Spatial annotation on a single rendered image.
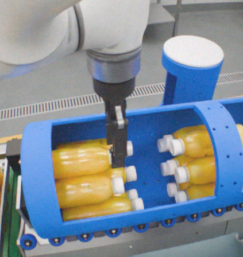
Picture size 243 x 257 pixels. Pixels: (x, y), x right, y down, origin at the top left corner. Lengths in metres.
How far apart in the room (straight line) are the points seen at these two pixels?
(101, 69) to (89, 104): 2.11
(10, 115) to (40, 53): 2.33
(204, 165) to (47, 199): 0.36
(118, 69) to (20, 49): 0.18
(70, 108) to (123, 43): 2.14
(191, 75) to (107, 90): 0.78
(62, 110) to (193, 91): 1.52
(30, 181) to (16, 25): 0.37
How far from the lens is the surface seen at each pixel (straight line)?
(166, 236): 0.82
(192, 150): 0.65
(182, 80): 1.22
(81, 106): 2.51
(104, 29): 0.35
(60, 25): 0.29
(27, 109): 2.60
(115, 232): 0.74
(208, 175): 0.66
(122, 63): 0.41
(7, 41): 0.27
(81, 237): 0.74
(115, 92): 0.44
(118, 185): 0.62
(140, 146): 0.81
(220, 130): 0.61
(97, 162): 0.60
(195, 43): 1.34
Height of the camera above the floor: 1.64
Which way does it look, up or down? 46 degrees down
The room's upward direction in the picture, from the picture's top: straight up
